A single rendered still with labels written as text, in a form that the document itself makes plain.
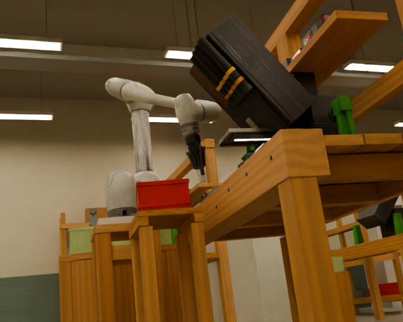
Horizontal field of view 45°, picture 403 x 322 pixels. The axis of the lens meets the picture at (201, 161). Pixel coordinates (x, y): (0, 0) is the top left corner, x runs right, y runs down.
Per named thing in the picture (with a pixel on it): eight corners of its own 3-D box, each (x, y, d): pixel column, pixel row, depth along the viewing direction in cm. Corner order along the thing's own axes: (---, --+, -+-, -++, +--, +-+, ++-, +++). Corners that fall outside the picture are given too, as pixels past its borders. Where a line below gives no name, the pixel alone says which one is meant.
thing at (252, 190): (288, 177, 140) (279, 128, 145) (181, 248, 279) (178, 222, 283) (331, 175, 144) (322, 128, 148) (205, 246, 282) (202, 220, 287)
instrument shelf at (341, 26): (336, 17, 202) (334, 9, 203) (260, 105, 285) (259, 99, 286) (388, 20, 209) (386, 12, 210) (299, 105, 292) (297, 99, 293)
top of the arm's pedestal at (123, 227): (94, 233, 231) (94, 224, 232) (90, 243, 261) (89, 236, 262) (160, 229, 241) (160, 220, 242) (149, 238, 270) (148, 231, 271)
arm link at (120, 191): (100, 213, 253) (96, 173, 259) (125, 216, 267) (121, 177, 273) (121, 206, 244) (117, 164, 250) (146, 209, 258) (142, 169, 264)
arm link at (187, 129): (187, 122, 235) (190, 134, 234) (201, 121, 241) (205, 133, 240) (176, 128, 242) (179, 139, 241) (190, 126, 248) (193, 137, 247)
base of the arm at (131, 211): (106, 218, 238) (105, 207, 240) (104, 227, 259) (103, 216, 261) (143, 214, 243) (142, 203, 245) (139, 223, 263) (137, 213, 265)
